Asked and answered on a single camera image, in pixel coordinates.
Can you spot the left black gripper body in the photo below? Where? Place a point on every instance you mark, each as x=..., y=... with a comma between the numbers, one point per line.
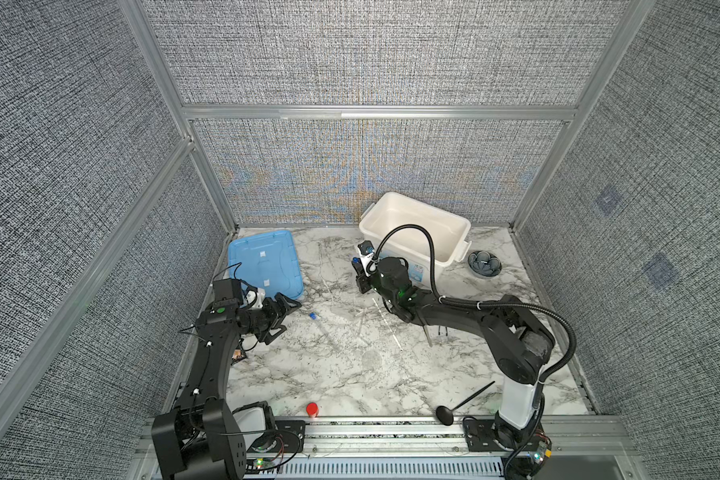
x=260, y=320

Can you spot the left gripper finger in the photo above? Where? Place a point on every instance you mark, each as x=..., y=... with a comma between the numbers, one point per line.
x=285, y=304
x=270, y=332

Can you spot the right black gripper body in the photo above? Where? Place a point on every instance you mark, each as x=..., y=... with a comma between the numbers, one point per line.
x=378, y=286

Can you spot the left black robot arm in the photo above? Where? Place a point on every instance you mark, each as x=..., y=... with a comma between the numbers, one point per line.
x=198, y=437

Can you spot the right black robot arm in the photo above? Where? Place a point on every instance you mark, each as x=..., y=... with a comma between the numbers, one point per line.
x=518, y=342

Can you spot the glass stirring rod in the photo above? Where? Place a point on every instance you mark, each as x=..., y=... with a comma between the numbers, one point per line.
x=387, y=324

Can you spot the blue plastic bin lid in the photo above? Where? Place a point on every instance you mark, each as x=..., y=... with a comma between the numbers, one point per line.
x=268, y=261

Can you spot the metal tweezers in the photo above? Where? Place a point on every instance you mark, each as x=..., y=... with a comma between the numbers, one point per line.
x=427, y=333

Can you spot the white plastic storage bin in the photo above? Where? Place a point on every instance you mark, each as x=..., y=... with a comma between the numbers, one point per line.
x=429, y=238

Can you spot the red bottle cap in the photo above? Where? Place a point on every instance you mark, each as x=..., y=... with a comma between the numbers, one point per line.
x=312, y=410

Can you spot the dark bowl with stones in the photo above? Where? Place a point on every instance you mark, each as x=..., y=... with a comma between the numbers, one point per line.
x=484, y=263

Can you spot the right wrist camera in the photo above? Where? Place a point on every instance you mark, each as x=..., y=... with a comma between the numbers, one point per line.
x=366, y=251

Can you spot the black long handled ladle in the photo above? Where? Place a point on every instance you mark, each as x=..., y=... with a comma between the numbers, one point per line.
x=445, y=415

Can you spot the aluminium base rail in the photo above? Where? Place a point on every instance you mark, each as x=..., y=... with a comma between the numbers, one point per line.
x=419, y=436

